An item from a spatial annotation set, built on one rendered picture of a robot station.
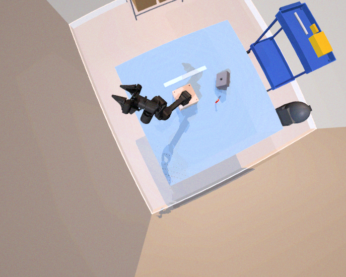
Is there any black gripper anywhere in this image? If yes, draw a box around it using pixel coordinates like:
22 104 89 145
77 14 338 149
112 84 148 114

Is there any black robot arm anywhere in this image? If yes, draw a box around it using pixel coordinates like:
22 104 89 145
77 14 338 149
129 90 192 124

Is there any grey sloped panel with hole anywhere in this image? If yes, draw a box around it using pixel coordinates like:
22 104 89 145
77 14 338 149
216 71 230 90

